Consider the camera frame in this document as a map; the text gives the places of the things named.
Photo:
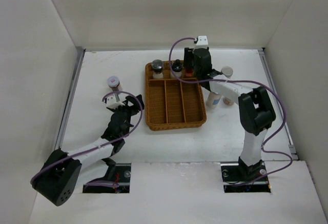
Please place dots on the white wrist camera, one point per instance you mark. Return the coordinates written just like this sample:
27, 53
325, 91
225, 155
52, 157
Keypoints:
112, 102
201, 42

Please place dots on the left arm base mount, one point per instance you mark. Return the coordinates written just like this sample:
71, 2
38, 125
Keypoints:
116, 180

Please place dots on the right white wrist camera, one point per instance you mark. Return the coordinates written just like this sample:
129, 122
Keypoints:
201, 42

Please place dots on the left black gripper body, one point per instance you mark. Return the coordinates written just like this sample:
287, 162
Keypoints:
128, 111

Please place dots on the red sauce bottle yellow cap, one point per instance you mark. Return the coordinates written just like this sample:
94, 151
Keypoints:
188, 72

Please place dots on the silver-lid white blue canister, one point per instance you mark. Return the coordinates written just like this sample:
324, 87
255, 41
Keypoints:
227, 71

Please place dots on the left metal frame rail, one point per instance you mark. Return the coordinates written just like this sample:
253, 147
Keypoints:
69, 100

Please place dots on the black-knob salt shaker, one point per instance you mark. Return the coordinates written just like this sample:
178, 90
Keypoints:
177, 68

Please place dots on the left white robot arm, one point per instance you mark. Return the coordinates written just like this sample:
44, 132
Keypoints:
59, 175

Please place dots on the brown wicker divided tray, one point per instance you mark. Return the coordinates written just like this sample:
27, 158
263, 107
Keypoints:
171, 104

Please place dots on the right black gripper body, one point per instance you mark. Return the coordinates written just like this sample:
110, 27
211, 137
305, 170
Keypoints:
189, 54

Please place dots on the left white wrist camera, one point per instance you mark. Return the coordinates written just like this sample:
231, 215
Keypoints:
112, 102

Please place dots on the grey-lid dark spice jar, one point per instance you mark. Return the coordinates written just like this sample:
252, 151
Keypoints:
113, 83

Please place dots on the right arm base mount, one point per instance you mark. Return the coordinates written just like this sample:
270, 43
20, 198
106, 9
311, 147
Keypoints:
235, 182

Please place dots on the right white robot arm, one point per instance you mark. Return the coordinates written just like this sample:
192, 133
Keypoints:
255, 108

